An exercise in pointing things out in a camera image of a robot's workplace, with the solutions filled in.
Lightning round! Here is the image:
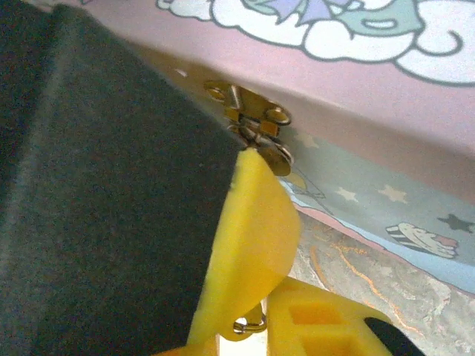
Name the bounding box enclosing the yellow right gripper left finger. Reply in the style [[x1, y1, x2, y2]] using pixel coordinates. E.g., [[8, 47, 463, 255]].
[[151, 334, 220, 356]]

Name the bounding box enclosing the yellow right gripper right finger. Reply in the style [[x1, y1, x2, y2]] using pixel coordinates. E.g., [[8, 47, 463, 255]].
[[266, 277, 428, 356]]

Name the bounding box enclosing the gold metal hasp latch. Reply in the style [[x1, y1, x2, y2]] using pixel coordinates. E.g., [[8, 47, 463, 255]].
[[203, 79, 295, 178]]

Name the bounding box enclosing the pastel cartoon print storage box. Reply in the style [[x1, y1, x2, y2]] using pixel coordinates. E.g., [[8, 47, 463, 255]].
[[79, 0, 475, 297]]

